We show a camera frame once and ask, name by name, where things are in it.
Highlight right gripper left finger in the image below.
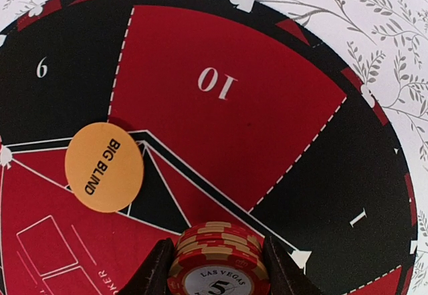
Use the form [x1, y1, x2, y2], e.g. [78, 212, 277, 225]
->
[117, 238, 175, 295]

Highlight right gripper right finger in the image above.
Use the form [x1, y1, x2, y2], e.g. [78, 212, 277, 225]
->
[262, 236, 323, 295]

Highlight red chips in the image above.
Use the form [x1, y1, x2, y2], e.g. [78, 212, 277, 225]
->
[167, 221, 270, 295]

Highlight orange big blind button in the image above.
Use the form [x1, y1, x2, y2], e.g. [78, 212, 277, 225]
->
[65, 122, 144, 213]

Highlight round red black poker mat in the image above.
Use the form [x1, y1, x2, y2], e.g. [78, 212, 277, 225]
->
[1, 0, 417, 294]

